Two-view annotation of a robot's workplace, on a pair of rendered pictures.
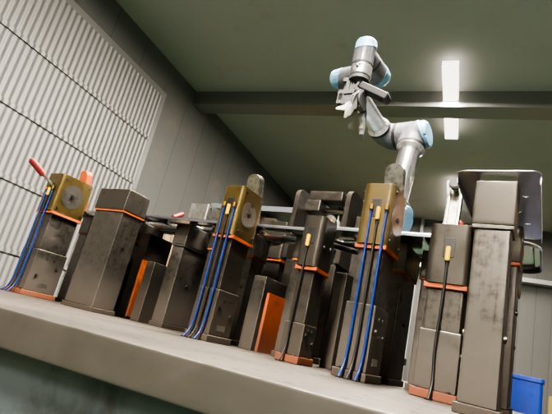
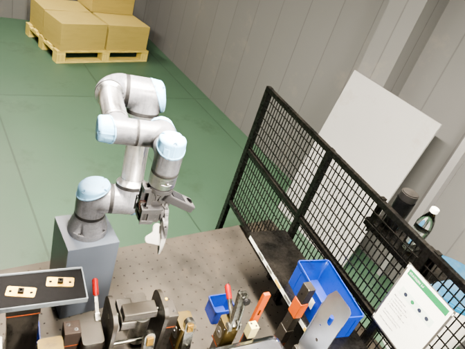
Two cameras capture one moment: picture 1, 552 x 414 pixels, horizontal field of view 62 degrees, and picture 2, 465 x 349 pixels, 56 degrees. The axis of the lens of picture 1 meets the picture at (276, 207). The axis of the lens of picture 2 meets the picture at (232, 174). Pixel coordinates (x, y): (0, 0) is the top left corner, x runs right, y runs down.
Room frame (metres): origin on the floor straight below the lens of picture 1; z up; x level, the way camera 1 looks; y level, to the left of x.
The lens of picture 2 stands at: (0.83, 0.66, 2.34)
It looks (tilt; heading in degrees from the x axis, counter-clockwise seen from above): 31 degrees down; 293
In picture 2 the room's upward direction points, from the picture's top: 20 degrees clockwise
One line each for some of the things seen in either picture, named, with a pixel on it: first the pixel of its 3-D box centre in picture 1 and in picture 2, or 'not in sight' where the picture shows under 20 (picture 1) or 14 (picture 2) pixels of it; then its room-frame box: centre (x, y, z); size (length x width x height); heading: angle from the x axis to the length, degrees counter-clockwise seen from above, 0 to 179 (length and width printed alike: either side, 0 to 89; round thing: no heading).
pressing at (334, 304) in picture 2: not in sight; (322, 329); (0.81, -0.57, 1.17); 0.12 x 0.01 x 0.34; 147
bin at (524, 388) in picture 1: (519, 393); (219, 308); (1.25, -0.73, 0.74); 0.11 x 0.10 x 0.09; 57
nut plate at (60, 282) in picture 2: not in sight; (60, 280); (1.58, -0.05, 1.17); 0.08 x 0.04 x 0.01; 46
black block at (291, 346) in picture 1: (305, 288); not in sight; (0.92, -0.09, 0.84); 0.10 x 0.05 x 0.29; 147
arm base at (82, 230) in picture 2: not in sight; (88, 219); (1.76, -0.33, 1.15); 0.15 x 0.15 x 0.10
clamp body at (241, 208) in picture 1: (223, 262); not in sight; (1.03, 0.09, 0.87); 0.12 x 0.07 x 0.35; 147
